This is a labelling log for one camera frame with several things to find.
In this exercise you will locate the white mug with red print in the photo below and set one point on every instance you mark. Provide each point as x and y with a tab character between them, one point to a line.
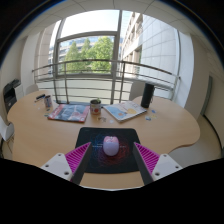
95	107

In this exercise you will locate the black printer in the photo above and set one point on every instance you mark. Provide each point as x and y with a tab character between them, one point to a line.
10	94

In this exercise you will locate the black cylindrical speaker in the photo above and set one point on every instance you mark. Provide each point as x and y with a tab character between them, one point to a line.
147	95

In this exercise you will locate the pink and lilac computer mouse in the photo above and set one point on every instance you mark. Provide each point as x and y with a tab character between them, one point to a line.
111	145

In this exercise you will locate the black printed mouse pad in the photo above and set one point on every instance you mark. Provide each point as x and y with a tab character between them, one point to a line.
100	163

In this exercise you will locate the white chair with wooden legs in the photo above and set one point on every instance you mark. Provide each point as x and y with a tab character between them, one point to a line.
6	131

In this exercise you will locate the metal balcony railing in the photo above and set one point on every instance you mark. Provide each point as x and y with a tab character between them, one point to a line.
100	61

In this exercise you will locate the red and blue magazine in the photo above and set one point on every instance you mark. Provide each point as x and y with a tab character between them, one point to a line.
69	112

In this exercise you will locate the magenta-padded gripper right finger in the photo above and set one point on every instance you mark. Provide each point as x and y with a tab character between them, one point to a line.
160	163

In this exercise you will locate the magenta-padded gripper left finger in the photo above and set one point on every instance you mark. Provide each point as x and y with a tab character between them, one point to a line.
65	163

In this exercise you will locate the light blue booklet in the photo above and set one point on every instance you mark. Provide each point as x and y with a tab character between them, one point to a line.
125	111

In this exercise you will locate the dark blue stapler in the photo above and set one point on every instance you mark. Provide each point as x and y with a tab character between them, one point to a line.
40	97

